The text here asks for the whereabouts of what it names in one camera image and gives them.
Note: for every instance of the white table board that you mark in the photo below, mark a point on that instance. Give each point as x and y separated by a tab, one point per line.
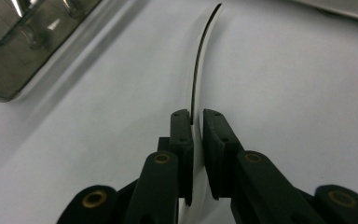
74	155

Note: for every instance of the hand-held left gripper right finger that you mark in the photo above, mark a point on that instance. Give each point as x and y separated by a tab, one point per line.
254	186

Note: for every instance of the white ceramic spoon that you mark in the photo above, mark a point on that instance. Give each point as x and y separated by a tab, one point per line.
198	168

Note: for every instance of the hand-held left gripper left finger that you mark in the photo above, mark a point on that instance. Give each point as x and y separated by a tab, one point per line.
155	186

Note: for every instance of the transparent grey plastic bin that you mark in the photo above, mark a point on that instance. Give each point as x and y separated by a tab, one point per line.
18	62

